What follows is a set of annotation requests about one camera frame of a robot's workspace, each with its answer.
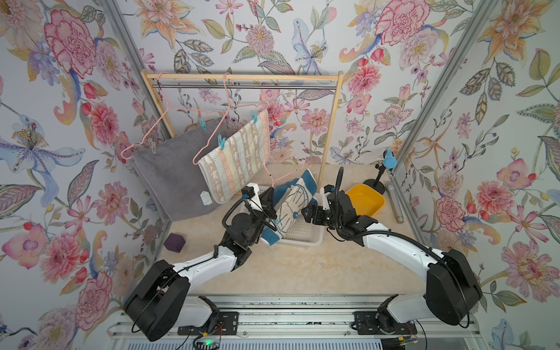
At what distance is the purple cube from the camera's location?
90 cm

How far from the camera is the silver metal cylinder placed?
1.02m

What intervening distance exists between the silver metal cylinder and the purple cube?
0.98 meters
